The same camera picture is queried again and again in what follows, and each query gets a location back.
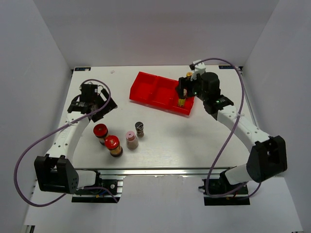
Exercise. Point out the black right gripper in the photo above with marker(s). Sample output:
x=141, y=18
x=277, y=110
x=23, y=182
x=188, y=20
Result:
x=186, y=83

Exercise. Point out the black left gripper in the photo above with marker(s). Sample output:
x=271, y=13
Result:
x=110, y=107

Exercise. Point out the small yellow label bottle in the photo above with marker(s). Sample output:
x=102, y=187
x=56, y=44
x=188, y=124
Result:
x=181, y=101

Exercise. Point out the black cap spice jar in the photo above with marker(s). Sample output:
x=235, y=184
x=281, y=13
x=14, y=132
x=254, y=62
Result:
x=139, y=129

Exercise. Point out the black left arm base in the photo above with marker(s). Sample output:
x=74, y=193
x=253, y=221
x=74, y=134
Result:
x=107, y=189

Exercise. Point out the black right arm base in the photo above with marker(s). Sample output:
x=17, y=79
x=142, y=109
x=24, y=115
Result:
x=223, y=196

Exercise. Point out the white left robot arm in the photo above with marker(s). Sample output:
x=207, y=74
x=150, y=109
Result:
x=55, y=171

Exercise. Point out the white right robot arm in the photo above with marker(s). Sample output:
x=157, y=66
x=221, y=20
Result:
x=242, y=128

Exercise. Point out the red three-compartment plastic bin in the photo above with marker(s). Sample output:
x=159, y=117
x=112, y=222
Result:
x=158, y=92

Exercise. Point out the red lid sauce jar rear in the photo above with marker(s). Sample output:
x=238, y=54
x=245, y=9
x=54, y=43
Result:
x=101, y=132

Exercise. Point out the red lid sauce jar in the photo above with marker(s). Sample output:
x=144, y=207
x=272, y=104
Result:
x=101, y=132
x=113, y=145

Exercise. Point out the red lid sauce jar front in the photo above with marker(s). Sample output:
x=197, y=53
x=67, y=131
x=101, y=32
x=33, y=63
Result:
x=113, y=145

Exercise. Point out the blue table corner label right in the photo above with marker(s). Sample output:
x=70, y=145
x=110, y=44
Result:
x=226, y=67

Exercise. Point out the blue table corner label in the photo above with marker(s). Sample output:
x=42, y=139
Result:
x=226, y=67
x=82, y=69

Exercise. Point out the pink cap spice jar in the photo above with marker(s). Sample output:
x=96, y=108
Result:
x=131, y=140

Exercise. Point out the blue table corner label left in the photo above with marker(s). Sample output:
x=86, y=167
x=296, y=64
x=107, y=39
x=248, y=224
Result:
x=82, y=69

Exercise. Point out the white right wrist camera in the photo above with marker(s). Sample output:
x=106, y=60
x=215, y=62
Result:
x=198, y=68

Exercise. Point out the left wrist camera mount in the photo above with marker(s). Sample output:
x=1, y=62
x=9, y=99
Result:
x=89, y=82

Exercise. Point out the aluminium right side rail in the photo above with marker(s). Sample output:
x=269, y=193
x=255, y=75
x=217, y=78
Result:
x=253, y=83

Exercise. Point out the aluminium rail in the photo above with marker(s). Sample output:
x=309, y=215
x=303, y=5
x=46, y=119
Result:
x=120, y=173
x=253, y=83

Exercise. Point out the aluminium front rail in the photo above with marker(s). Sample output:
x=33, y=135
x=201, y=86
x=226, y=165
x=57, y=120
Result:
x=120, y=173

